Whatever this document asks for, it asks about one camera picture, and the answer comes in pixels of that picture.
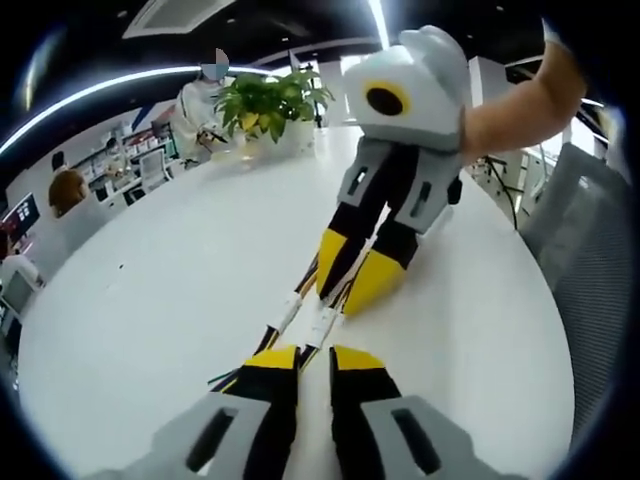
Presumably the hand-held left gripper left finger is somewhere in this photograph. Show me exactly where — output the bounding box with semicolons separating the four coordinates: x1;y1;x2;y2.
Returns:
82;343;302;480

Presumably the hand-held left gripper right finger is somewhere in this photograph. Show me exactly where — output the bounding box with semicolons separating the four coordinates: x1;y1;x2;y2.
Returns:
327;344;497;480

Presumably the person's right hand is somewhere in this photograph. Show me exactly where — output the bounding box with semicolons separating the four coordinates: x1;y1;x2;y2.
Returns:
398;24;472;152

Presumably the black tripod stand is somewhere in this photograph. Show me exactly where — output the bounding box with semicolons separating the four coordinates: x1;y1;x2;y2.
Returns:
288;49;327;130

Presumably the straight ceiling light strip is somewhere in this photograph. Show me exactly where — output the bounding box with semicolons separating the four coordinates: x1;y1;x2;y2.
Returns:
367;0;394;52

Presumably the green potted plant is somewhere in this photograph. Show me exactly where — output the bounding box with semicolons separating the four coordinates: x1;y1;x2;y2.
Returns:
213;68;337;157

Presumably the grey mesh office chair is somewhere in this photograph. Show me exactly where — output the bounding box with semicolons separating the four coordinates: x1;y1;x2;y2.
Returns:
518;141;637;454

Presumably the white office chair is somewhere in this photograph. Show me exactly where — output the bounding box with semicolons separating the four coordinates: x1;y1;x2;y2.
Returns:
137;149;175;195

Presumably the ceiling air vent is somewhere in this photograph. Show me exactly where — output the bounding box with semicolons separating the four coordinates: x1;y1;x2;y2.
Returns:
121;0;237;40

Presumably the long curved ceiling light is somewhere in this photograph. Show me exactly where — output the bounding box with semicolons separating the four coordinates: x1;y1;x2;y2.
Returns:
0;63;202;157

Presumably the dark computer monitor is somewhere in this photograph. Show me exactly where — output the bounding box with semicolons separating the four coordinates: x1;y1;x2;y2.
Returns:
1;192;42;237

